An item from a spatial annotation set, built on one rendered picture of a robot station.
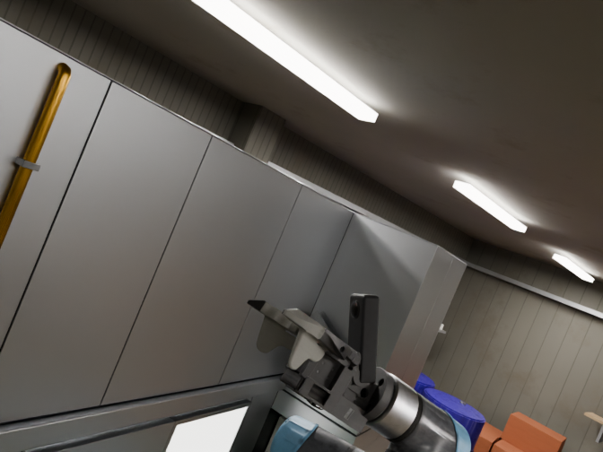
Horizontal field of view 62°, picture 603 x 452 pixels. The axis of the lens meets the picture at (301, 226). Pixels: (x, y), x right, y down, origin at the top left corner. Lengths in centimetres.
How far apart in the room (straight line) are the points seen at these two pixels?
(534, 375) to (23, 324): 724
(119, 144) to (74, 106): 13
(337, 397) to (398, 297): 139
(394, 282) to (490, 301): 620
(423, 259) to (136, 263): 114
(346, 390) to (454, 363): 765
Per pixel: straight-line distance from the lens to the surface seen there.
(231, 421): 196
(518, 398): 796
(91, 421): 140
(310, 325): 58
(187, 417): 171
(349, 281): 209
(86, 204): 111
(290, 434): 77
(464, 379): 824
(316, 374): 65
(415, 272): 201
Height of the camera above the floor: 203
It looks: 1 degrees down
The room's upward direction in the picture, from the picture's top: 23 degrees clockwise
